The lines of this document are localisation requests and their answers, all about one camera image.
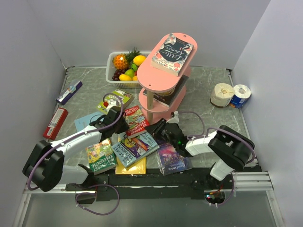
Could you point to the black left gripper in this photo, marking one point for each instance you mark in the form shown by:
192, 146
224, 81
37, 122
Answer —
124, 128

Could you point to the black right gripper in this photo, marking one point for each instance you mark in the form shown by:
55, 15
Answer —
155, 129

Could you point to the red 13-Storey Treehouse book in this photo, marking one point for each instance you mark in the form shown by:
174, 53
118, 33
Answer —
136, 121

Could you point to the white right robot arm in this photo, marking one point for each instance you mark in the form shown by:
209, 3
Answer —
233, 149

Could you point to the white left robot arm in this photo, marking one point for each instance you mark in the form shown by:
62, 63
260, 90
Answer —
45, 166

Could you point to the blue 143-Storey Treehouse book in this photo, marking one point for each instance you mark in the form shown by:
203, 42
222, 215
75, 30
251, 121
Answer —
129, 151

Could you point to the black book on shelf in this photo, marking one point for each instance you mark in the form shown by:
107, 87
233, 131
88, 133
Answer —
167, 98

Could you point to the lime green paperback book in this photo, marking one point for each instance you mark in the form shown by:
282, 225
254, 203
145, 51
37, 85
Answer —
112, 100

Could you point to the pink three-tier wooden shelf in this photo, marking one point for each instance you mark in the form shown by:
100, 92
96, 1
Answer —
153, 80

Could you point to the green 104-Storey Treehouse book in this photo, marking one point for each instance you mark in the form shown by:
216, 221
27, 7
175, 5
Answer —
101, 157

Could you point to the purple shrink-wrapped Robinson Crusoe book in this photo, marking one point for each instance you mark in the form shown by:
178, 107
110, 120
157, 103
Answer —
170, 161

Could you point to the light blue cat booklet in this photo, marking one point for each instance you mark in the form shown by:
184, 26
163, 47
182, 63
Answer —
84, 121

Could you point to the yellow file folder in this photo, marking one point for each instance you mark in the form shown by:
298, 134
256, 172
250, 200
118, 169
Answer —
139, 167

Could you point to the yellow mango front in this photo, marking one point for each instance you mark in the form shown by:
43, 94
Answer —
124, 77

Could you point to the dark red grapes bunch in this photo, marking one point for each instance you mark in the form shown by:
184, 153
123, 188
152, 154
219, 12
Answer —
116, 75

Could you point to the green pear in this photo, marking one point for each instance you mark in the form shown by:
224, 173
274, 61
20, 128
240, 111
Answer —
130, 73

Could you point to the red rectangular box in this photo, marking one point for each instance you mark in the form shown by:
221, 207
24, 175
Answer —
55, 124

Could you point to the purple white toothpaste box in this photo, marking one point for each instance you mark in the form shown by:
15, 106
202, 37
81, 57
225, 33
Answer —
66, 95

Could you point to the orange pineapple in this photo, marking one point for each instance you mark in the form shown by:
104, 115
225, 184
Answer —
120, 61

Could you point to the beige wrapped toilet roll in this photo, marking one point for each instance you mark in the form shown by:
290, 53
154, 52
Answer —
221, 95

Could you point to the white plastic fruit basket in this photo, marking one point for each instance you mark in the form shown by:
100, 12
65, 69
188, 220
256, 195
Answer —
110, 69

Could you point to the yellow lemon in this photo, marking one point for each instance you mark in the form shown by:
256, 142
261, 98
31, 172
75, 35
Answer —
139, 59

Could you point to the floral Little Women book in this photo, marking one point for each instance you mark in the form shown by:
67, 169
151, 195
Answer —
172, 55

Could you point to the blue wrapped toilet roll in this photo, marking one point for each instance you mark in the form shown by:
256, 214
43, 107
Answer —
241, 94

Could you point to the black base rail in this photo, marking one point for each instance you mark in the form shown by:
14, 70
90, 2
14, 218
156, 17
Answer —
191, 184

